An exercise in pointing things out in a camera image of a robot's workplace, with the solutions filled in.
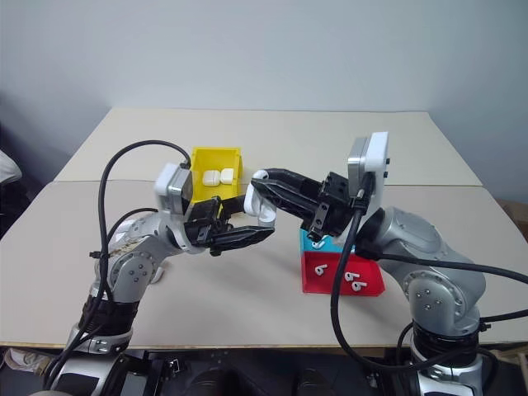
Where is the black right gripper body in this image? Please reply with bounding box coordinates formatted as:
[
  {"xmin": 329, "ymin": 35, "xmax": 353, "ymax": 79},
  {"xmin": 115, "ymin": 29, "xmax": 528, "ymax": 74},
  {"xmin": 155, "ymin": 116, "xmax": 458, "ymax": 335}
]
[{"xmin": 307, "ymin": 171, "xmax": 359, "ymax": 244}]

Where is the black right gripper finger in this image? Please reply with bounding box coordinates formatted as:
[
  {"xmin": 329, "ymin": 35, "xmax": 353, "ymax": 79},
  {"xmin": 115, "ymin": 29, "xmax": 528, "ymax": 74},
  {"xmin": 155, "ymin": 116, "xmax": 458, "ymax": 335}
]
[
  {"xmin": 251, "ymin": 167, "xmax": 328, "ymax": 198},
  {"xmin": 253, "ymin": 180, "xmax": 321, "ymax": 227}
]

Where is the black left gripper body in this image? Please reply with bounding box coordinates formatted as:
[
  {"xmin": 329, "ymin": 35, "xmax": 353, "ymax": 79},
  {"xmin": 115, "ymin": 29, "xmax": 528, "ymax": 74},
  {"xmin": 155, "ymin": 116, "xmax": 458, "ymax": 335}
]
[{"xmin": 183, "ymin": 196, "xmax": 233, "ymax": 249}]

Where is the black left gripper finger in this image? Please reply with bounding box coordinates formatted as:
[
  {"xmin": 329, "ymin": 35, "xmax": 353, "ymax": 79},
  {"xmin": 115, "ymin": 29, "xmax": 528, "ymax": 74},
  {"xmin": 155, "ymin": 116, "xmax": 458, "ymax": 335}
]
[
  {"xmin": 209, "ymin": 224, "xmax": 276, "ymax": 257},
  {"xmin": 218, "ymin": 192, "xmax": 249, "ymax": 218}
]

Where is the blue plastic bin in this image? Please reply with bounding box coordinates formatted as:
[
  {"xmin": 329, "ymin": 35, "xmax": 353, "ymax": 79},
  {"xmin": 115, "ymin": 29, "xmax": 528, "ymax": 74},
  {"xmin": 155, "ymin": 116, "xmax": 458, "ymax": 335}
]
[{"xmin": 299, "ymin": 229, "xmax": 356, "ymax": 253}]

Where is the yellow plastic bin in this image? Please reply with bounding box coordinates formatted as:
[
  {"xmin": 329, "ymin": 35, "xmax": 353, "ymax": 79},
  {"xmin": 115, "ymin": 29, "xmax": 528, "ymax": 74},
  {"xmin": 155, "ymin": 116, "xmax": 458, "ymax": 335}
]
[{"xmin": 190, "ymin": 145, "xmax": 245, "ymax": 207}]

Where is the red plastic bin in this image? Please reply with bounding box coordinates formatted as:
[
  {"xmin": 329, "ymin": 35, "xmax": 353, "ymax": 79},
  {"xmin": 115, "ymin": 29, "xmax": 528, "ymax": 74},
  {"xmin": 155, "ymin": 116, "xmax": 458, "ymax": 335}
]
[{"xmin": 300, "ymin": 249, "xmax": 387, "ymax": 296}]

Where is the white cloth bundle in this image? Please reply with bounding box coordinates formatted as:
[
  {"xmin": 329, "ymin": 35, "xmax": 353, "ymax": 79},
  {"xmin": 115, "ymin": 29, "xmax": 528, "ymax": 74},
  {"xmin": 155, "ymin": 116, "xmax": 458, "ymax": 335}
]
[{"xmin": 0, "ymin": 148, "xmax": 21, "ymax": 185}]

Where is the white patterned shoe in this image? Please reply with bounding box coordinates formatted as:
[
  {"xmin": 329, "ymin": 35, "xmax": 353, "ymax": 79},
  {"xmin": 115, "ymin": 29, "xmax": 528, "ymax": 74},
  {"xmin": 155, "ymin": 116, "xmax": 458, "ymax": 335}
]
[{"xmin": 0, "ymin": 348, "xmax": 49, "ymax": 376}]

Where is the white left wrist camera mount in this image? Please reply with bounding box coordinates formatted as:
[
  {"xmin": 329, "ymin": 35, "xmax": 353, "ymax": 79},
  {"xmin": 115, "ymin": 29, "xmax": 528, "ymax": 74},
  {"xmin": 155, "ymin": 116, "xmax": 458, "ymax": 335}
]
[{"xmin": 153, "ymin": 162, "xmax": 207, "ymax": 253}]

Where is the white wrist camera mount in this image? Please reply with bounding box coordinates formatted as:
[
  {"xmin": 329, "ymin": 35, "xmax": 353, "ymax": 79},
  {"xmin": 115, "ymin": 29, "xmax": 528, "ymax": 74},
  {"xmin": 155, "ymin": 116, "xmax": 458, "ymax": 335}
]
[
  {"xmin": 329, "ymin": 130, "xmax": 391, "ymax": 248},
  {"xmin": 153, "ymin": 162, "xmax": 207, "ymax": 253}
]

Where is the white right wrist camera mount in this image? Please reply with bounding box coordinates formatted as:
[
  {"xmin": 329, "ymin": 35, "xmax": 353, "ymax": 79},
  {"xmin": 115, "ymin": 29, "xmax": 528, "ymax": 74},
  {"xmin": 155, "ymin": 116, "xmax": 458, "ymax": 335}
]
[{"xmin": 329, "ymin": 130, "xmax": 391, "ymax": 248}]

